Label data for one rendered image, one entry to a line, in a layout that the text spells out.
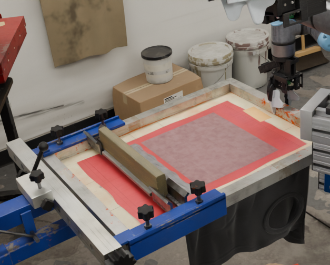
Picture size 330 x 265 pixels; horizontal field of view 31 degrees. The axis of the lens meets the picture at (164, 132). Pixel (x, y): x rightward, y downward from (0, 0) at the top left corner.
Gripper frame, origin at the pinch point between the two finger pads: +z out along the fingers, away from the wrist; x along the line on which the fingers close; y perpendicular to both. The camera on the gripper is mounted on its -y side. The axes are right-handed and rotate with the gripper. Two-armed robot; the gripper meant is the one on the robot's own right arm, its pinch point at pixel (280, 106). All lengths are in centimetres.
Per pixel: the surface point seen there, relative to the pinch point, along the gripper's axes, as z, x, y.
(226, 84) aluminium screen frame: -0.8, -3.0, -25.7
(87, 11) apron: 15, 19, -195
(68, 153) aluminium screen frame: 1, -68, -26
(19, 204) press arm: -6, -93, 1
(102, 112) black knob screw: -8, -53, -27
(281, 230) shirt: 28.7, -20.5, 22.5
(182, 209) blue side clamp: -2, -59, 27
